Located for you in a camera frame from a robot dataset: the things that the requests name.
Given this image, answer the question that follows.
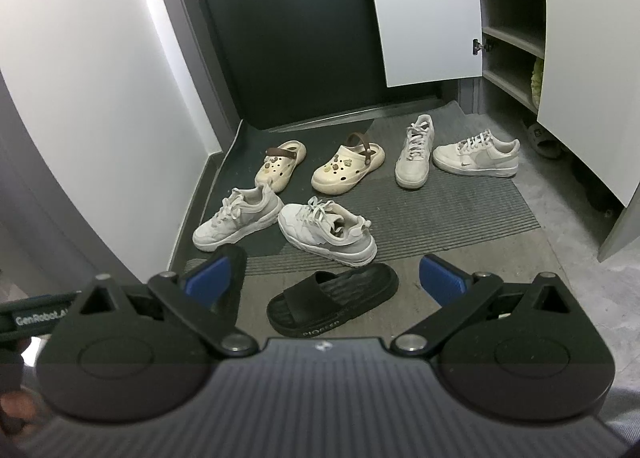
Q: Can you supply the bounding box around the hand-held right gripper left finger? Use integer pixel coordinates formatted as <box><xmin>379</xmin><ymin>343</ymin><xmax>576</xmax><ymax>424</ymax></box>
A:
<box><xmin>75</xmin><ymin>254</ymin><xmax>260</xmax><ymax>358</ymax></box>

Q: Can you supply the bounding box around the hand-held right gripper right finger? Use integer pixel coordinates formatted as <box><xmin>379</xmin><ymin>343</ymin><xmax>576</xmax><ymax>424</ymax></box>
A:
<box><xmin>390</xmin><ymin>254</ymin><xmax>569</xmax><ymax>358</ymax></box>

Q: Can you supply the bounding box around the black slide sandal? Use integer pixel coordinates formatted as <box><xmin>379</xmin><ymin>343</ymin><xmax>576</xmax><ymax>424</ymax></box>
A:
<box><xmin>212</xmin><ymin>244</ymin><xmax>247</xmax><ymax>326</ymax></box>
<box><xmin>266</xmin><ymin>263</ymin><xmax>400</xmax><ymax>338</ymax></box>

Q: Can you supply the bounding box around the white chunky sneaker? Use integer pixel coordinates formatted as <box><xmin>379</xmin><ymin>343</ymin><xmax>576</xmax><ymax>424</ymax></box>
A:
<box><xmin>277</xmin><ymin>197</ymin><xmax>378</xmax><ymax>268</ymax></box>
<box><xmin>192</xmin><ymin>187</ymin><xmax>285</xmax><ymax>253</ymax></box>

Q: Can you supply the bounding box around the white low sneaker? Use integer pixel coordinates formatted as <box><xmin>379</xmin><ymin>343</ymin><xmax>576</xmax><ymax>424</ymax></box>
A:
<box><xmin>395</xmin><ymin>114</ymin><xmax>435</xmax><ymax>189</ymax></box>
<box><xmin>432</xmin><ymin>129</ymin><xmax>521</xmax><ymax>178</ymax></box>

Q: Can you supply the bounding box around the cream clog brown strap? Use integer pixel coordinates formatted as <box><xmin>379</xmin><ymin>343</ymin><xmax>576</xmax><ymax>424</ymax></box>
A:
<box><xmin>311</xmin><ymin>132</ymin><xmax>386</xmax><ymax>196</ymax></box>
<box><xmin>255</xmin><ymin>141</ymin><xmax>307</xmax><ymax>192</ymax></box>

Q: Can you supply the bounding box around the person's left hand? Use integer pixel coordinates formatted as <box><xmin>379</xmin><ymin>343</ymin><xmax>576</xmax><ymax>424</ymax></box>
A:
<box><xmin>0</xmin><ymin>343</ymin><xmax>45</xmax><ymax>439</ymax></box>

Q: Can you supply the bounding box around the grey ribbed doormat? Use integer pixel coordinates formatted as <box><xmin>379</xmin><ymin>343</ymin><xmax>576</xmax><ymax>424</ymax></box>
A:
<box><xmin>165</xmin><ymin>101</ymin><xmax>543</xmax><ymax>279</ymax></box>

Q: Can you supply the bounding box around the dark shoe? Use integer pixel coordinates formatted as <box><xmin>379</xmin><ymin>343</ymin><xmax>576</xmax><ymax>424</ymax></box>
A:
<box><xmin>570</xmin><ymin>153</ymin><xmax>626</xmax><ymax>219</ymax></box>

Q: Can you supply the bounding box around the yellow-green woven item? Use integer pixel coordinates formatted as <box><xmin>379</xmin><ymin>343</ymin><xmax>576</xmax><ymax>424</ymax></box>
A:
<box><xmin>530</xmin><ymin>58</ymin><xmax>546</xmax><ymax>106</ymax></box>

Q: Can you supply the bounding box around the white cabinet door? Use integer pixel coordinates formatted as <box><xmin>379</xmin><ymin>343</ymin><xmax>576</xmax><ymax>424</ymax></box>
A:
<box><xmin>535</xmin><ymin>0</ymin><xmax>640</xmax><ymax>206</ymax></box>
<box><xmin>361</xmin><ymin>0</ymin><xmax>485</xmax><ymax>88</ymax></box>

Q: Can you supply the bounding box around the dark green entry door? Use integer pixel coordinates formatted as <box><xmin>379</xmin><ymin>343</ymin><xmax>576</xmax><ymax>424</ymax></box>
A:
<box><xmin>187</xmin><ymin>0</ymin><xmax>443</xmax><ymax>131</ymax></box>

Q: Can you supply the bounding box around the grey door frame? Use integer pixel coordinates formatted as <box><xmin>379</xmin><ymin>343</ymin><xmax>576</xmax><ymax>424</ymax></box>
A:
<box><xmin>145</xmin><ymin>0</ymin><xmax>246</xmax><ymax>159</ymax></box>

